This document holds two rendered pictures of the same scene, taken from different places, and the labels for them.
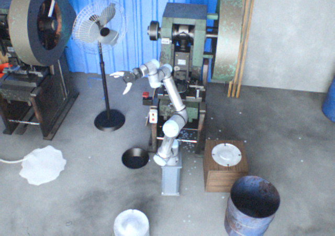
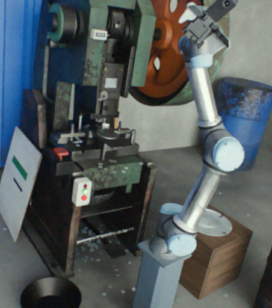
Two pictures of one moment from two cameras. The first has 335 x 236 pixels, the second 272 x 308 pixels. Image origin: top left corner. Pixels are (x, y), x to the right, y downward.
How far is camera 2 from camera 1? 1.88 m
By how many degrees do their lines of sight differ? 41
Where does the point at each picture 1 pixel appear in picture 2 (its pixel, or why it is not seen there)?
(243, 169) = (245, 231)
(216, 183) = (216, 272)
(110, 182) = not seen: outside the picture
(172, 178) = (172, 289)
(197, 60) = (138, 76)
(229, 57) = not seen: hidden behind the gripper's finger
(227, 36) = not seen: hidden behind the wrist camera
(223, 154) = (204, 222)
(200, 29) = (148, 14)
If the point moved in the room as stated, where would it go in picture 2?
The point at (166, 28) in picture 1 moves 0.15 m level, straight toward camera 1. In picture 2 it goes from (99, 9) to (119, 14)
